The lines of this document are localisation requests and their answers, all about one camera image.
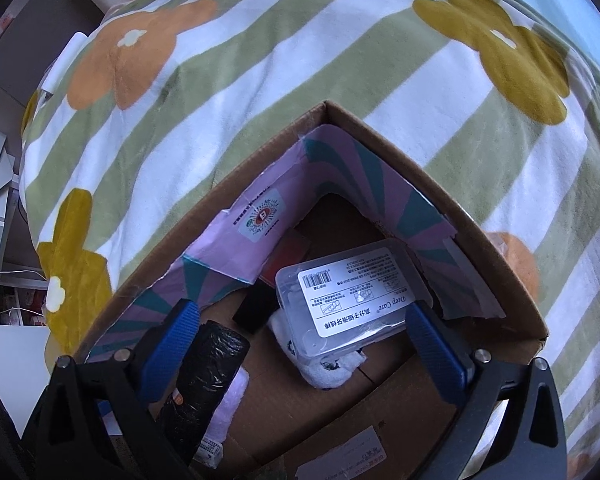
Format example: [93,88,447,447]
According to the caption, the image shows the white printed tissue packet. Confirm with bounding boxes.
[267,307,367,391]

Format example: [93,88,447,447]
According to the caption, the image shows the black trash bag roll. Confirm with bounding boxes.
[160,322,252,467]

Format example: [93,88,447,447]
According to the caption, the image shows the red and black lipstick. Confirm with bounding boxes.
[232,237,313,335]

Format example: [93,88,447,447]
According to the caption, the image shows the cardboard box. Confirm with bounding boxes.
[72,100,551,480]

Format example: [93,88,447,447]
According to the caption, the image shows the clear plastic floss box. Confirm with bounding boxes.
[275,239,434,361]

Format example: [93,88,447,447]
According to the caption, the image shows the floral striped blanket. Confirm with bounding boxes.
[19,0,600,480]

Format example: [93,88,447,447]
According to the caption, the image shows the pink cloth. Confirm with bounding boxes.
[202,367,252,443]

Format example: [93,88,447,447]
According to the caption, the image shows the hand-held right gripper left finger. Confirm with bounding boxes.
[20,298,203,480]

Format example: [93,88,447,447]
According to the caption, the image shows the white cable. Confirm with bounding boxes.
[0,264,47,278]

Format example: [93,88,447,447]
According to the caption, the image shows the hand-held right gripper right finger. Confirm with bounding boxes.
[405,300,568,480]

